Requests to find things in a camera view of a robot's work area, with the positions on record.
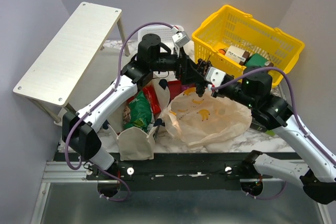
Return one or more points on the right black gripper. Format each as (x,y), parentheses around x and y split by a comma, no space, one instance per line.
(217,93)

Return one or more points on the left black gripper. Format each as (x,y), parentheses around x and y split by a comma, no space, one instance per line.
(186,68)

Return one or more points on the peach plastic grocery bag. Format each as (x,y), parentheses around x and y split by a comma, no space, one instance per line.
(199,121)

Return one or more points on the green snack packet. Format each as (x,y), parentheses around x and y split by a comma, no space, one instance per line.
(138,113)

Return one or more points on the dark toy grape bunch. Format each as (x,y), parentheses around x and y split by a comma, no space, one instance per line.
(202,68)

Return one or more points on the purple toy onion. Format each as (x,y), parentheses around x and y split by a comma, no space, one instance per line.
(187,86)

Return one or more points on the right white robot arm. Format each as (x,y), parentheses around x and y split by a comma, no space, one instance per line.
(317,176)

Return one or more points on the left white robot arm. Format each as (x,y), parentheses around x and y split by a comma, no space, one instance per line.
(79,129)

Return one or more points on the red lacquer tray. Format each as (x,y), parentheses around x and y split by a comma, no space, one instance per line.
(175,88)

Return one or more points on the green brown box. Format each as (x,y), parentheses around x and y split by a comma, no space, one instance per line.
(258,60)

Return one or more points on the white brown bottle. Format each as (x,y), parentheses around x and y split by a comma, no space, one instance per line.
(237,55)

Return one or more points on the black green razor box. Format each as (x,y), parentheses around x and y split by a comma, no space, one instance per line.
(260,128)

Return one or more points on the small orange capped item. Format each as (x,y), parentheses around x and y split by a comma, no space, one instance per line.
(222,51)

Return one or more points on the white perforated plastic basket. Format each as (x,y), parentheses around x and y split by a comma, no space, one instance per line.
(163,32)

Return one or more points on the red snack packet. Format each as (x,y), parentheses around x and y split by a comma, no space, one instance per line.
(151,96)

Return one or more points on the yellow shopping basket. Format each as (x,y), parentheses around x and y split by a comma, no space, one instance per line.
(231,27)

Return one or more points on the white wooden shelf stand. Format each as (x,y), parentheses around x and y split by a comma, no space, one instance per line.
(53,76)

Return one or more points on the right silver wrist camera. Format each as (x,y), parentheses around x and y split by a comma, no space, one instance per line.
(215,76)

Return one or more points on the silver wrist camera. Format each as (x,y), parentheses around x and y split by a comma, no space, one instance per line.
(215,76)
(180,39)

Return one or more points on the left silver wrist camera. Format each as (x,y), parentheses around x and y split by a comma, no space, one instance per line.
(180,39)

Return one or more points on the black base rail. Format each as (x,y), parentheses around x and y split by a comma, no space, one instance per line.
(188,171)

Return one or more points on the aluminium rail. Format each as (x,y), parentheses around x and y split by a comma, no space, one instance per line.
(59,172)

